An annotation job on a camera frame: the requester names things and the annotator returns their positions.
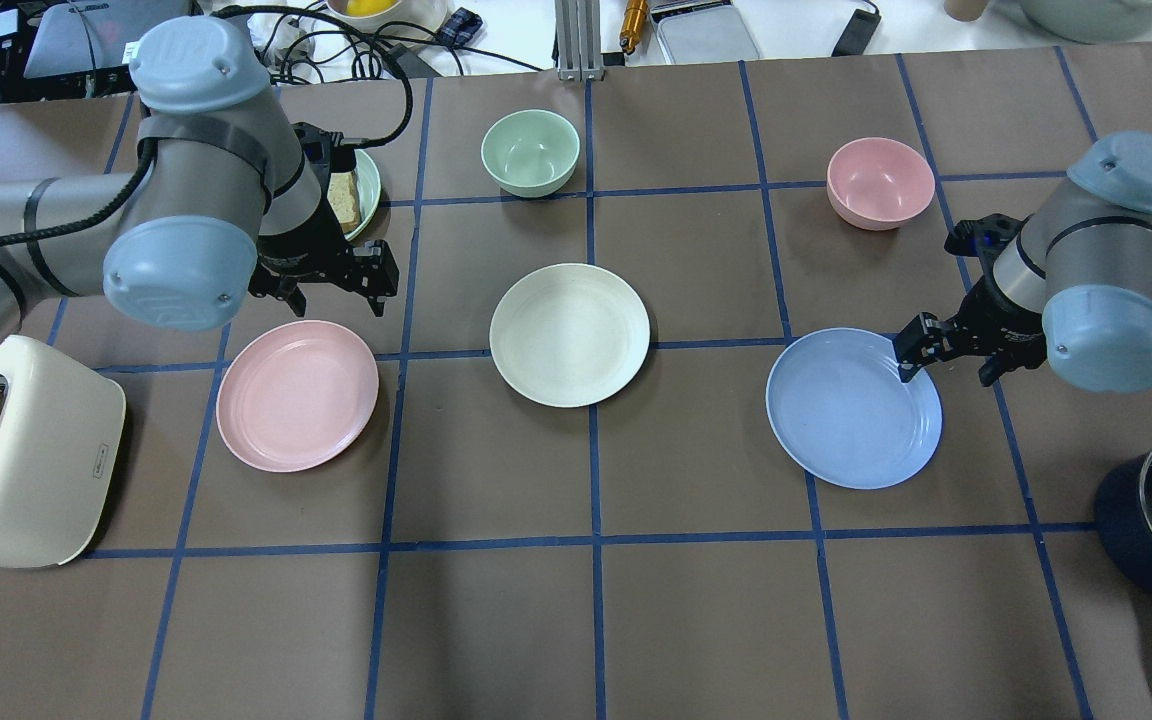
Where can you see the orange handled tool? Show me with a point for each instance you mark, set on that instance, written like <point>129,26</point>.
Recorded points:
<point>634,18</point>

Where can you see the aluminium frame post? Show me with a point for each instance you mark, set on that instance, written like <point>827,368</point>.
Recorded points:
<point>579,40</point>

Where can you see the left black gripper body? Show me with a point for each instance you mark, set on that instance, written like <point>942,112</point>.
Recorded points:
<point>298,266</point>

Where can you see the white bowl with fruit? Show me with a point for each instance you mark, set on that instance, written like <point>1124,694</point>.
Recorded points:
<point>371,15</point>

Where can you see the pink bowl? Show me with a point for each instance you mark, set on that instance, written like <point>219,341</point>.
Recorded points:
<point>878,184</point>

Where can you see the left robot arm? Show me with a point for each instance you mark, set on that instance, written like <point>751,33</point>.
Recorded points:
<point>228,200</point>

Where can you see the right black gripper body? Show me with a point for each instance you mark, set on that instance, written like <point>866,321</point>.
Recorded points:
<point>989,319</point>

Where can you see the blue plate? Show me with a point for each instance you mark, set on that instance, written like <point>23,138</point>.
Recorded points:
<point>837,406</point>

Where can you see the green bowl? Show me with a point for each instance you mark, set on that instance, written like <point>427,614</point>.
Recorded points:
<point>531,153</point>

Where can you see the kitchen scale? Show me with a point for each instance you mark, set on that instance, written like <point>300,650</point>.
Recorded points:
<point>701,32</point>

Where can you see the cream white plate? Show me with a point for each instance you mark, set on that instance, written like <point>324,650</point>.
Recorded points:
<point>569,335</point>

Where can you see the green plate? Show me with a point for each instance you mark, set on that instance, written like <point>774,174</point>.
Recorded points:
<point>369,188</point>

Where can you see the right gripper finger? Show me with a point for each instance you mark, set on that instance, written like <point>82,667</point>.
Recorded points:
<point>927,340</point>
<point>1000,364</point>

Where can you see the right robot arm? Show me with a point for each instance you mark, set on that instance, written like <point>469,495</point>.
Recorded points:
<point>1069,287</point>

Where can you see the steel mixing bowl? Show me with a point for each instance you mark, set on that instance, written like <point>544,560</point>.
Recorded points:
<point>1091,22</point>

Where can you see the bread slice on plate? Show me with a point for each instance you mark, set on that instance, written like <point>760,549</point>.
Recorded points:
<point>343,198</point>

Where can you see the pink plate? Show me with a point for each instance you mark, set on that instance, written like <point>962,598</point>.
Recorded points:
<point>297,396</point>

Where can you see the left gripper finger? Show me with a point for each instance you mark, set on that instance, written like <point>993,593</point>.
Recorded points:
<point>291,294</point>
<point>381,275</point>

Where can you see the black power adapter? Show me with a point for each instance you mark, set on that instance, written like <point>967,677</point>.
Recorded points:
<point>859,30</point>

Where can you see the white toaster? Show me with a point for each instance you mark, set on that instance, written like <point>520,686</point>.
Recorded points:
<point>60,432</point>

